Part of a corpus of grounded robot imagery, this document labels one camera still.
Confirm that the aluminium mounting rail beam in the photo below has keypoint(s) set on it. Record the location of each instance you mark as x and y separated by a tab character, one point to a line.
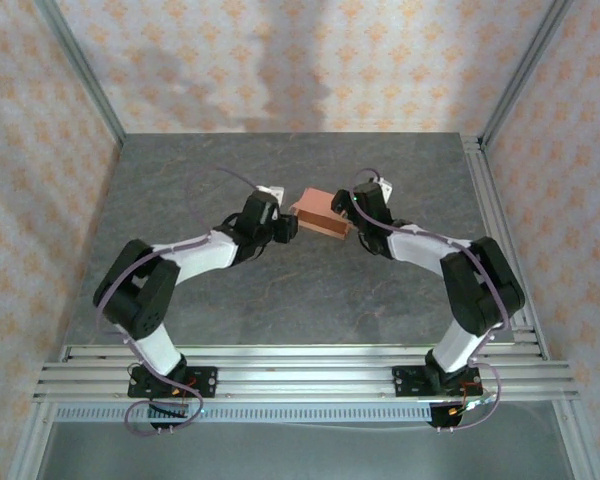
300	380

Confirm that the aluminium frame post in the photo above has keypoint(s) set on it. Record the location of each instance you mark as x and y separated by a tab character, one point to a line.
522	70
82	70

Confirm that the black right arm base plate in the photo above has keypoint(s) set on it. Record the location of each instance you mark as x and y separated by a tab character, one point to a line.
407	382

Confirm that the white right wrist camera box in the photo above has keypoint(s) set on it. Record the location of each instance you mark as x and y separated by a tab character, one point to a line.
385	189

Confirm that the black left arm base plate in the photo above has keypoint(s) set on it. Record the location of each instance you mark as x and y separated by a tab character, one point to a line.
205	382

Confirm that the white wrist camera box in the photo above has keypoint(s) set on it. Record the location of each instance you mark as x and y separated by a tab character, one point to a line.
275	191
385	189

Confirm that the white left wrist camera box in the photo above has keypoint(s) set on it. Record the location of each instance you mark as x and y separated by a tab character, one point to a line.
275	191

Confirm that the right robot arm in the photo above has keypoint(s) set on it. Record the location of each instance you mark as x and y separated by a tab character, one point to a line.
415	247

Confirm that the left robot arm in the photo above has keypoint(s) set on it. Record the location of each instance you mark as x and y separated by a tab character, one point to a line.
205	255

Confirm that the pink cardboard paper box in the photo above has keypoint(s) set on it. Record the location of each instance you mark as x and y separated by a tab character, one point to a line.
317	200

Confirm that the aluminium side rail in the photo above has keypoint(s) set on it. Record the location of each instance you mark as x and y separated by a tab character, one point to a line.
495	225

